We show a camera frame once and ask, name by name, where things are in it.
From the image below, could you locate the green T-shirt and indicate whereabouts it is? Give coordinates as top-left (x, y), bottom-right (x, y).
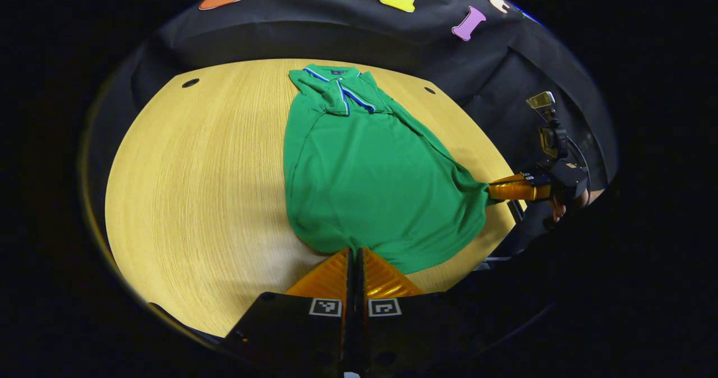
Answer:
top-left (282, 64), bottom-right (499, 275)

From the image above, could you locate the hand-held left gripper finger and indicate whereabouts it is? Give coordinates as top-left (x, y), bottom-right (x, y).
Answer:
top-left (355, 247), bottom-right (490, 376)
top-left (222, 247), bottom-right (355, 376)

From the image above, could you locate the black backdrop cloth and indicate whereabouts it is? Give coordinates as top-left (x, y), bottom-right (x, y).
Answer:
top-left (87, 0), bottom-right (618, 255)

